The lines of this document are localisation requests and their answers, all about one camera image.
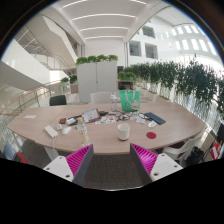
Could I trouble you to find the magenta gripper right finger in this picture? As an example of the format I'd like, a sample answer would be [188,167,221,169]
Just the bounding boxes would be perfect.
[130,143,182,185]

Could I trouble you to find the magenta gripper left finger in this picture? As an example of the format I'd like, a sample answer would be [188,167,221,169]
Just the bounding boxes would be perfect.
[44,144,94,186]

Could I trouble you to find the clear plastic water bottle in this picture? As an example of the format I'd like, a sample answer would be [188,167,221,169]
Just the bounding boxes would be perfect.
[77,117,90,146]

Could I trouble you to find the red round coaster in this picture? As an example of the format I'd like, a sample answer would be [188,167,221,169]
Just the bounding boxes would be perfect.
[146,132,156,139]

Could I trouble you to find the white computer mouse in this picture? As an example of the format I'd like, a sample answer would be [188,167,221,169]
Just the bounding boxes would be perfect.
[62,126,71,135]

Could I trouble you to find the white ceramic mug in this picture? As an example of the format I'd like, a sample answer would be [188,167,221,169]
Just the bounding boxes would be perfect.
[118,123,130,141]

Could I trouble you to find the black backpack on floor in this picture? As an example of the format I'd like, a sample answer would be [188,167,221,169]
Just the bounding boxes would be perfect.
[186,146,204,166]

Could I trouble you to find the dark blue notebook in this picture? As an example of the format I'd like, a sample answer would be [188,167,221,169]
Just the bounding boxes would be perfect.
[144,112,166,125]

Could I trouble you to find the tablet with brown case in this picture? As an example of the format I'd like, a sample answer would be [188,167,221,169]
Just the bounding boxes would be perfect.
[82,108,100,122]

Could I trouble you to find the white chair right side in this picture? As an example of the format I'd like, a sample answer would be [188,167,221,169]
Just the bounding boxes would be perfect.
[162,130,205,167]

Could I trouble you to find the white paper sheet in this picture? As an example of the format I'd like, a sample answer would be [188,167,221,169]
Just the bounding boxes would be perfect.
[24,115,37,119]

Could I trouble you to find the black office chair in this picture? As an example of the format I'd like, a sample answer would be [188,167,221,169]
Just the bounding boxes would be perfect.
[49,95,67,106]

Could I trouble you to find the green tote bag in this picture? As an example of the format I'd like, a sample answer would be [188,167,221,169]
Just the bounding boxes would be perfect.
[119,90,140,111]

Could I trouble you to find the white chair behind table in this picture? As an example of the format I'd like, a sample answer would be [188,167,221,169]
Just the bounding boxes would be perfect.
[90,92,111,104]

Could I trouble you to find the clear bottle near bag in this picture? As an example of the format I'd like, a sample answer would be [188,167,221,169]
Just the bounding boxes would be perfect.
[110,94,117,112]

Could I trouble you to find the white storage cabinet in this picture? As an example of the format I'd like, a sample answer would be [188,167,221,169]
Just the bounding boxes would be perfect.
[77,61,118,103]

